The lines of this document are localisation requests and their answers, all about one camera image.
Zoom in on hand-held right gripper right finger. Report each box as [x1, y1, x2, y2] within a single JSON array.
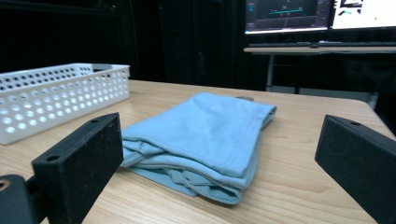
[[315, 114, 396, 224]]

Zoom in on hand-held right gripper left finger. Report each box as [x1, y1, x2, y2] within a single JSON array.
[[32, 112, 124, 224]]

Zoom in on white perforated plastic basket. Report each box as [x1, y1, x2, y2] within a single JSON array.
[[0, 63, 131, 146]]

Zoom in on light blue cloth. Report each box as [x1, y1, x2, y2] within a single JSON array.
[[120, 91, 277, 205]]

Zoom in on desk with white legs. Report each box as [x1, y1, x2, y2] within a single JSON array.
[[243, 46, 396, 93]]

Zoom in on black curtain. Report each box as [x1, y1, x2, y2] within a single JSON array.
[[0, 0, 247, 91]]

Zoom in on computer monitor with white screen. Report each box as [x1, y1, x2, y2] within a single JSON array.
[[330, 0, 396, 31]]

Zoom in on computer monitor with dark screen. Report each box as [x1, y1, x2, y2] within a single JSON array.
[[245, 0, 332, 35]]

